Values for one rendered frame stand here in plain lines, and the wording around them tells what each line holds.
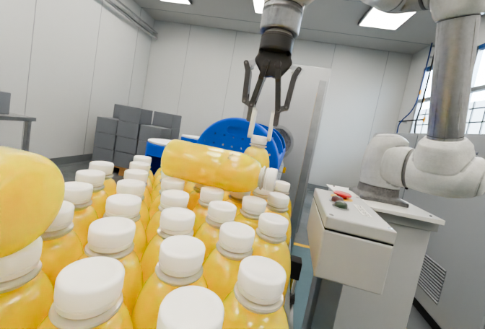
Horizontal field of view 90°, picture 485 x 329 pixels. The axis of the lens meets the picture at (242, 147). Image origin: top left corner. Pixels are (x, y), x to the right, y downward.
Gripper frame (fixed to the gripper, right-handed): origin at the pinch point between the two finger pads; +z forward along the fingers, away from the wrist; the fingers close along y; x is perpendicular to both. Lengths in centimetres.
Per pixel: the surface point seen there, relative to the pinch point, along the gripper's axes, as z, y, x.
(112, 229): 12.1, 6.4, 38.0
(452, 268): 72, -129, -131
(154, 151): 24, 64, -64
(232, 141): 6.6, 11.0, -19.2
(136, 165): 12.3, 20.9, 14.4
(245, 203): 12.6, -2.5, 20.2
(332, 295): 28.9, -20.2, 10.5
